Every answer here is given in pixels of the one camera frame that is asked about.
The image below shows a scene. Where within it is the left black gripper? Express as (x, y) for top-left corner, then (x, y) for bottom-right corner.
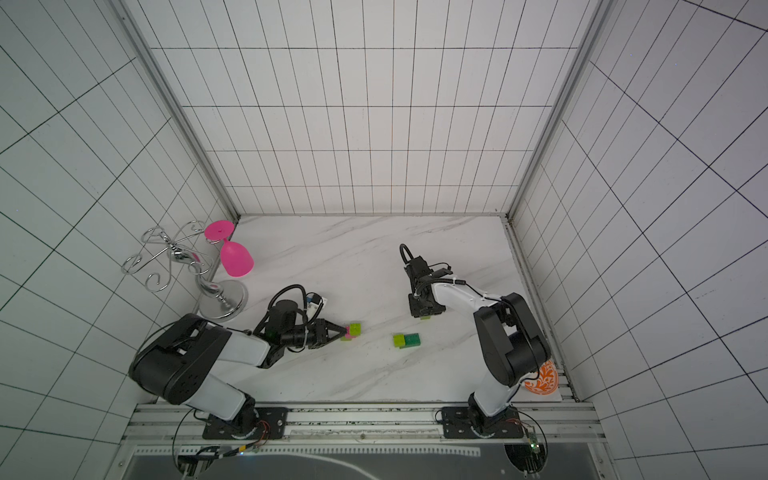
(283, 318), (346, 350)

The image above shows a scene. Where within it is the dark green long lego brick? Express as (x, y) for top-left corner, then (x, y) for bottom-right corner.
(402, 333), (421, 348)

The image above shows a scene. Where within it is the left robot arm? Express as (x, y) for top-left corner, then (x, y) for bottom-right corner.
(129, 300), (350, 438)

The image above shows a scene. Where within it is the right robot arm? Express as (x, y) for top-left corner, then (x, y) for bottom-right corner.
(399, 244), (552, 430)

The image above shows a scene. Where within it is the pink plastic wine glass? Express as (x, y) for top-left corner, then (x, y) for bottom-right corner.
(204, 220), (254, 278)

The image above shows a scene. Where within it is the orange white patterned bowl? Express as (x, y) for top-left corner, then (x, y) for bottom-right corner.
(523, 360), (559, 396)

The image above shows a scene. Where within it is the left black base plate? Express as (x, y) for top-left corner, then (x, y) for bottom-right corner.
(202, 407), (289, 442)

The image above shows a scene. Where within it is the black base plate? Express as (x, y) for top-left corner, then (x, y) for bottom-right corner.
(202, 407), (289, 442)
(437, 406), (525, 440)

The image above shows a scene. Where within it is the silver wire glass rack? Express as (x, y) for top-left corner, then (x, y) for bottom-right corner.
(121, 220), (250, 324)

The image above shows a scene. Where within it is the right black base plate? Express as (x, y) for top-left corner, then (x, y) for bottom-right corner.
(437, 406), (525, 440)

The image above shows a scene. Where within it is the aluminium mounting rail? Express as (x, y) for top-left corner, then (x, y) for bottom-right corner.
(122, 402), (607, 448)

